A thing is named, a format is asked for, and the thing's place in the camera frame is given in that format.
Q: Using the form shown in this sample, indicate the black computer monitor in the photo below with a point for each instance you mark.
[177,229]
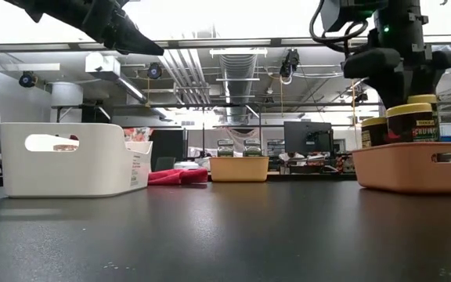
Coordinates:
[300,137]

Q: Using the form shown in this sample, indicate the green-lid glass spice jar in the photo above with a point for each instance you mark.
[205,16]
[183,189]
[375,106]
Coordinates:
[225,149]
[252,149]

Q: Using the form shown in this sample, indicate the black ceiling dome camera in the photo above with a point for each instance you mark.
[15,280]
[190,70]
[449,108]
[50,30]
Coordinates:
[154,71]
[27,79]

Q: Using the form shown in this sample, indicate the black cabinet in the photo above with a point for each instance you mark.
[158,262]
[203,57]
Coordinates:
[168,143]

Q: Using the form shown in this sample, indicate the yellow-lid dark spice jar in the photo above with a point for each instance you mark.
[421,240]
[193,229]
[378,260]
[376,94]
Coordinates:
[409,125]
[425,98]
[373,135]

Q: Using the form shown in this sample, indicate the white plastic bin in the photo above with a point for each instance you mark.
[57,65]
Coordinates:
[92,172]

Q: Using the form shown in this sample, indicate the ribbed metal ceiling duct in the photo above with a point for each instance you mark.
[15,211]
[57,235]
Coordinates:
[238,70]

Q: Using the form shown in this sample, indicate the red cloth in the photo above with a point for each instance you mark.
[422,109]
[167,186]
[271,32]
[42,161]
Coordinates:
[178,177]

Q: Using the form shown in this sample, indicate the black aluminium table frame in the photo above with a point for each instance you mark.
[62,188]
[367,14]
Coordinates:
[307,177]

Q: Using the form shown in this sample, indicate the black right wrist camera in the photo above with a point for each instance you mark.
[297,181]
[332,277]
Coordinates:
[339,13]

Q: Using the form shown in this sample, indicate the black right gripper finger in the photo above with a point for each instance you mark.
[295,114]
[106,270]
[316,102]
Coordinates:
[442,60]
[370,64]

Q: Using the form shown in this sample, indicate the grey overhead crossbar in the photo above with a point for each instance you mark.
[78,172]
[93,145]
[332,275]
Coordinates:
[249,42]

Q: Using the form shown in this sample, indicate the snack packets in white bin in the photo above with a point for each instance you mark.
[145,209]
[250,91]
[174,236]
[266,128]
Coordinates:
[137,134]

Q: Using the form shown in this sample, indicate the yellow plastic bin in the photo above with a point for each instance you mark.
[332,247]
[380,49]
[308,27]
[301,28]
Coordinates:
[239,169]

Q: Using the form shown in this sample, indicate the orange plastic bin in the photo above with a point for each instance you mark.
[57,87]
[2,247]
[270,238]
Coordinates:
[405,168]

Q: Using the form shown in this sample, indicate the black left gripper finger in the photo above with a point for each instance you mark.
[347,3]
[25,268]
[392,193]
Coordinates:
[139,44]

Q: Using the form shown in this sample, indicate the cork-stoppered glass spice jar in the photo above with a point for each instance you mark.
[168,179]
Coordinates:
[66,147]

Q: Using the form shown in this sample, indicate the black hanging ceiling device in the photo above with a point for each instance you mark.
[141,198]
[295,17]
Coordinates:
[290,62]

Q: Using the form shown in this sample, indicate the white ceiling unit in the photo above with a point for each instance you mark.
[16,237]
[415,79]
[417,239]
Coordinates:
[102,63]

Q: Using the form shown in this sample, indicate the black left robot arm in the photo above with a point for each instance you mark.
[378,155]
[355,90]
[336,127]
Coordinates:
[61,9]

